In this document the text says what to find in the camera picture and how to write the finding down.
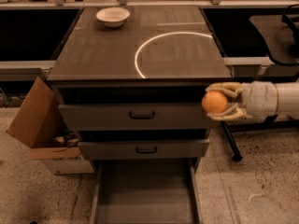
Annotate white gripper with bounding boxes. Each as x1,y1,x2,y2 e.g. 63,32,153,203
206,81,278,121

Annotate orange fruit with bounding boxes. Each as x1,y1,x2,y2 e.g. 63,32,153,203
202,91,228,113

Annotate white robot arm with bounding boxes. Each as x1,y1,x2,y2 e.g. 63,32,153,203
202,81,299,121

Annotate middle grey drawer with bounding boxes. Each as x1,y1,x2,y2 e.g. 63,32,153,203
78,139,209,160

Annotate grey drawer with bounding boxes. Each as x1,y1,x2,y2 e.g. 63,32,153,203
90,159,202,224
78,139,209,160
59,103,217,132

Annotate grey drawer cabinet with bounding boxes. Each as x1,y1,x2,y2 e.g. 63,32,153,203
47,5,234,173

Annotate bottom grey drawer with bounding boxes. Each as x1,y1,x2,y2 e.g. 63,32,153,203
90,159,202,224

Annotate top grey drawer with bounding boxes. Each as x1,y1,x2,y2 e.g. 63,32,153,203
59,103,217,132

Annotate black table leg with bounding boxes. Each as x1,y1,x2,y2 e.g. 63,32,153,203
221,121,243,162

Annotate black chair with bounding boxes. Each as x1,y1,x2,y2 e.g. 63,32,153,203
231,4,299,132

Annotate white bowl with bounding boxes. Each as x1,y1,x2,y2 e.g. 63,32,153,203
96,7,130,28

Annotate open cardboard box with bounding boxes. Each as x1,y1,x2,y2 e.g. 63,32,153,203
7,77,94,175

